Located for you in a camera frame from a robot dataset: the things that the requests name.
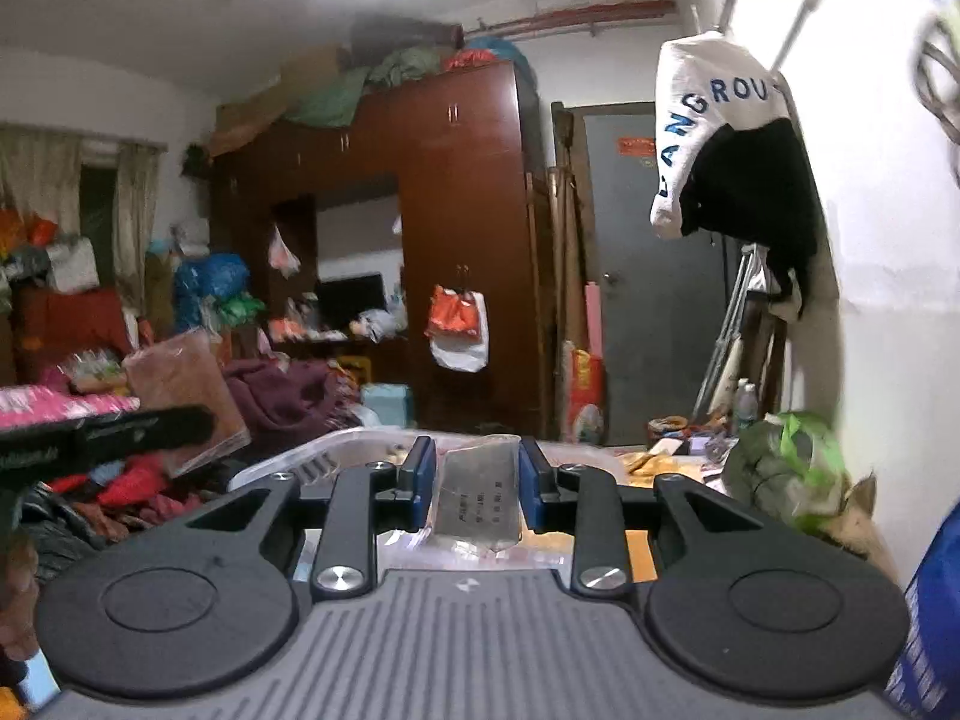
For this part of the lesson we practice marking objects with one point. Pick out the metal crutches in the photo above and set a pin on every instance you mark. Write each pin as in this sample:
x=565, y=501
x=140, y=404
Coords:
x=724, y=330

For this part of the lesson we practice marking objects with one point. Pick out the beige curtain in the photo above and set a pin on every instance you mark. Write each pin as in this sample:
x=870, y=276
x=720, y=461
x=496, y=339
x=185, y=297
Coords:
x=45, y=180

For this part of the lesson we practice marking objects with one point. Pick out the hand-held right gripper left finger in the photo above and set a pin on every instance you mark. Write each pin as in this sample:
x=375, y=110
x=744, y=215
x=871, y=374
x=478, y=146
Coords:
x=424, y=481

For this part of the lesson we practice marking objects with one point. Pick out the grey door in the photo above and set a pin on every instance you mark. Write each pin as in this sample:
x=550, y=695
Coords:
x=652, y=330

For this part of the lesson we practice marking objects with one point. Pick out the red and yellow sack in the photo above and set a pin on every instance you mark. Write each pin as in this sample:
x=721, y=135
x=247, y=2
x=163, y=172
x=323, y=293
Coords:
x=589, y=397

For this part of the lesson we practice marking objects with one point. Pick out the red door notice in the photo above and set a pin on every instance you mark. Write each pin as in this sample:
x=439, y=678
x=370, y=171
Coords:
x=636, y=146

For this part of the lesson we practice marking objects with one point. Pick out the grey box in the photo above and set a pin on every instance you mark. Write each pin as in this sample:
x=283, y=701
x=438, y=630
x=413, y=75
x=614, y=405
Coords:
x=476, y=491

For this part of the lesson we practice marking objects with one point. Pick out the white plastic laundry basket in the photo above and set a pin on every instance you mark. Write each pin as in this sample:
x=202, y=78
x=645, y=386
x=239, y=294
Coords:
x=300, y=457

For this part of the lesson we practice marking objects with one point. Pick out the green plastic bag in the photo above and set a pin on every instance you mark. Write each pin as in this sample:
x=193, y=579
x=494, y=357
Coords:
x=787, y=465

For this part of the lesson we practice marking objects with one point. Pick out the blue tote bag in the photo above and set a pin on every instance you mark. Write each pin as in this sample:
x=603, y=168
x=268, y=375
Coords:
x=930, y=615

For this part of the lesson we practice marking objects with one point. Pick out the red ceiling pipe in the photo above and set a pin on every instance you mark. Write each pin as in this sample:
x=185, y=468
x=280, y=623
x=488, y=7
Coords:
x=570, y=15

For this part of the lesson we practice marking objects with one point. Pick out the brown wooden wardrobe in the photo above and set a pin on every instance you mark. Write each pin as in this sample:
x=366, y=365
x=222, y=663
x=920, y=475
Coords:
x=450, y=240

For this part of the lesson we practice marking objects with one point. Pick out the black hanging garment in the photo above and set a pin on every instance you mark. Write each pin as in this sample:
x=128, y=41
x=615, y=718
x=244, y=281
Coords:
x=757, y=195

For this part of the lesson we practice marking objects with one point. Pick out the black television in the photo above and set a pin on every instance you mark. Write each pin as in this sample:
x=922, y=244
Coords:
x=351, y=301

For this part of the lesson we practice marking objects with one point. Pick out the green cloth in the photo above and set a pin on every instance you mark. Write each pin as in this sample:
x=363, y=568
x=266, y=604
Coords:
x=345, y=90

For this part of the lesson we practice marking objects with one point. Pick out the pink printed packet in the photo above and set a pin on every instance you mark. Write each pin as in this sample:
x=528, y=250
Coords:
x=60, y=406

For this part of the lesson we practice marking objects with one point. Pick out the red plastic bag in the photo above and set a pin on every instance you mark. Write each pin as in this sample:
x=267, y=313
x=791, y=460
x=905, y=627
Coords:
x=472, y=58

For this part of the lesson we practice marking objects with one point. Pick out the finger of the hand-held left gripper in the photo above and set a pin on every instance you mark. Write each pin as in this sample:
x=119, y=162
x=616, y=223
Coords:
x=112, y=439

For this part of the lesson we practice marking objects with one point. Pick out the wooden sticks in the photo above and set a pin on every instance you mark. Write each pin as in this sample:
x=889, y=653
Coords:
x=566, y=240

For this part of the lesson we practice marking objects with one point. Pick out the pink roll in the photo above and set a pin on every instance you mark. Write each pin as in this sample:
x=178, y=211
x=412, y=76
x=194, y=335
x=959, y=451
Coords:
x=594, y=319

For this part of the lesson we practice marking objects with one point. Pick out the orange and white plastic bag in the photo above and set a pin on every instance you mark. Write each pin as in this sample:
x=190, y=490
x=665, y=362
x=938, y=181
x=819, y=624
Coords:
x=454, y=322

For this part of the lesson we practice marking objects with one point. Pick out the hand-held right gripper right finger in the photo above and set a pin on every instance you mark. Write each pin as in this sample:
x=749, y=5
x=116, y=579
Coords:
x=531, y=487

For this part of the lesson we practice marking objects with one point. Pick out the person's left hand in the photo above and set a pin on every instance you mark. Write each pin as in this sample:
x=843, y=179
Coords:
x=16, y=600

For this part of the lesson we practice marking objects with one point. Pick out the blue plastic bag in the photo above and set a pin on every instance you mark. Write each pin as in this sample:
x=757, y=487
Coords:
x=214, y=285

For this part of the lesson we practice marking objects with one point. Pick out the small white hanging bag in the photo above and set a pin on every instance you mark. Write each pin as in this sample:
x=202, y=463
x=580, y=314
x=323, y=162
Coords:
x=283, y=253

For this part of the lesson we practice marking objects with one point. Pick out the maroon cloth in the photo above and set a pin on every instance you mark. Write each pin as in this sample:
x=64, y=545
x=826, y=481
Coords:
x=285, y=397

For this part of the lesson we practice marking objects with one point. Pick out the teal box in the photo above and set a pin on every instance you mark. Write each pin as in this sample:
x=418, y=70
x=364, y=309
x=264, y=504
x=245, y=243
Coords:
x=386, y=405

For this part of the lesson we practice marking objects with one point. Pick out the white hoodie with blue letters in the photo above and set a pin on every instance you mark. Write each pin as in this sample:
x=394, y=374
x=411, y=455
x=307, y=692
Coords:
x=697, y=90

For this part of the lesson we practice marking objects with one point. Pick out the brown packet in plastic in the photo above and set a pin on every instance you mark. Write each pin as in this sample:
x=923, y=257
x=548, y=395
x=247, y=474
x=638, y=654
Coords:
x=187, y=390

